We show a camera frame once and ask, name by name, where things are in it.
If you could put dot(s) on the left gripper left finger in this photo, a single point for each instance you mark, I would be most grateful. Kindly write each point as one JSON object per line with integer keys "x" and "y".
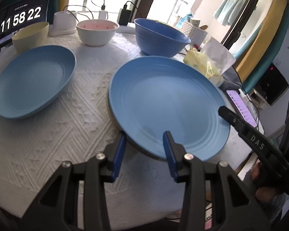
{"x": 55, "y": 206}

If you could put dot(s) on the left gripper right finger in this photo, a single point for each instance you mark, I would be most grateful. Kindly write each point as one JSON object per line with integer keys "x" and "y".
{"x": 234, "y": 207}

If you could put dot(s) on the smaller blue plate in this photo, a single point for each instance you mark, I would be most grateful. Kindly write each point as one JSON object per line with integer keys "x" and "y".
{"x": 34, "y": 79}

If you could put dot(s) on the large blue plate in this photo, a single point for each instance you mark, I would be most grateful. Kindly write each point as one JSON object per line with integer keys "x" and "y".
{"x": 151, "y": 95}

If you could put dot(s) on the white pink strawberry bowl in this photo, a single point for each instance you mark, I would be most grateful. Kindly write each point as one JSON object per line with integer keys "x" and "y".
{"x": 96, "y": 32}

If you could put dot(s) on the operator right hand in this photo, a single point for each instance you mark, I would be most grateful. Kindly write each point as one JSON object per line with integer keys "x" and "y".
{"x": 254, "y": 181}

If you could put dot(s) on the white textured table cloth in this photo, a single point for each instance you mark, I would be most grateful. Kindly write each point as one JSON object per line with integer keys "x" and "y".
{"x": 77, "y": 126}

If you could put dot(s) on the smartphone with lit screen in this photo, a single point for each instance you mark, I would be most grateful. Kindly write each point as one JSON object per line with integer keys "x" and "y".
{"x": 241, "y": 107}

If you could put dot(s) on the black appliance with red light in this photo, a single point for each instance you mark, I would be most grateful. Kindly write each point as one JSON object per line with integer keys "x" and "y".
{"x": 272, "y": 85}

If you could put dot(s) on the teal curtain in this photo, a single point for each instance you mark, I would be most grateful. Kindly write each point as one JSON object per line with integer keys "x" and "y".
{"x": 262, "y": 47}

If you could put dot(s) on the grey folded cloth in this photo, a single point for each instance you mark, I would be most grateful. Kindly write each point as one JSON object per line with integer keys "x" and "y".
{"x": 231, "y": 80}

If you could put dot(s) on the yellow tissue pack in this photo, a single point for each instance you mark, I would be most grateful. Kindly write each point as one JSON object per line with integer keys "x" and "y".
{"x": 212, "y": 61}

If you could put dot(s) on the white perforated basket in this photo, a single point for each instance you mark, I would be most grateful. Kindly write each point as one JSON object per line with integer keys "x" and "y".
{"x": 195, "y": 34}

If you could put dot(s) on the hanging teal towel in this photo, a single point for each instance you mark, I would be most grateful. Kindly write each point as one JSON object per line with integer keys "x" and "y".
{"x": 228, "y": 11}

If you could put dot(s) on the yellow bowl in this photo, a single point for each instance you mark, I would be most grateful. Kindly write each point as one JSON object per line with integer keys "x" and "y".
{"x": 30, "y": 37}

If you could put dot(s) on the large blue bowl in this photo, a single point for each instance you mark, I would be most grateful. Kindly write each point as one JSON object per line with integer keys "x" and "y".
{"x": 159, "y": 39}

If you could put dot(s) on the white desk lamp base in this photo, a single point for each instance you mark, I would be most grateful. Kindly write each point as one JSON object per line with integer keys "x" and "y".
{"x": 64, "y": 23}

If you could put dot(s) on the white charger plug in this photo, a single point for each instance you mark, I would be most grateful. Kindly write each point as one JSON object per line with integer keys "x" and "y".
{"x": 103, "y": 14}

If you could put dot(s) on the tablet showing clock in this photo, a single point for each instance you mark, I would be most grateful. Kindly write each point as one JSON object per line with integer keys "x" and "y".
{"x": 19, "y": 15}

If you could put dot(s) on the black charger block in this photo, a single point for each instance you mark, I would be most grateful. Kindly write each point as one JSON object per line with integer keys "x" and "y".
{"x": 124, "y": 16}

